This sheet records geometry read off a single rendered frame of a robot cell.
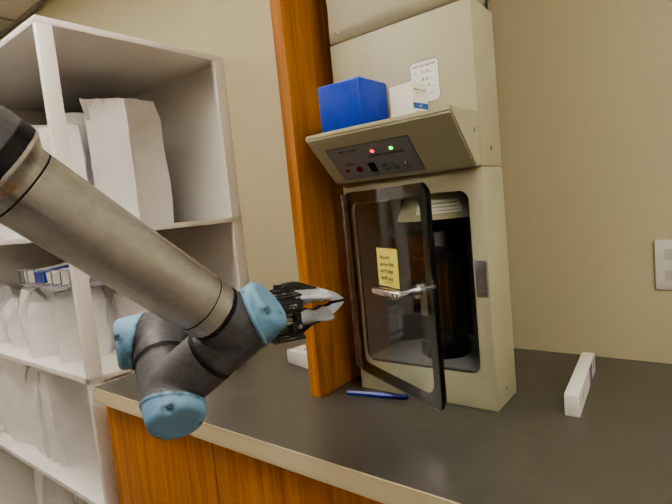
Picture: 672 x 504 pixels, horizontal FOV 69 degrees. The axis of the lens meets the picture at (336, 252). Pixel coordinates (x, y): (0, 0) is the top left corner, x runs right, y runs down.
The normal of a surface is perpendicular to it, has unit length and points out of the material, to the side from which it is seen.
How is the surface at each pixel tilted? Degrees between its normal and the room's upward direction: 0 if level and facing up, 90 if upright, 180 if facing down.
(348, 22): 90
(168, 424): 124
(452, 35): 90
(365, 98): 90
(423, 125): 135
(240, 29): 90
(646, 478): 0
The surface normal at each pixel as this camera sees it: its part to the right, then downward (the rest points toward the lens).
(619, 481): -0.10, -0.99
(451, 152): -0.36, 0.79
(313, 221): 0.79, -0.02
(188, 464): -0.61, 0.13
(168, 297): 0.40, 0.49
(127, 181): 0.25, 0.18
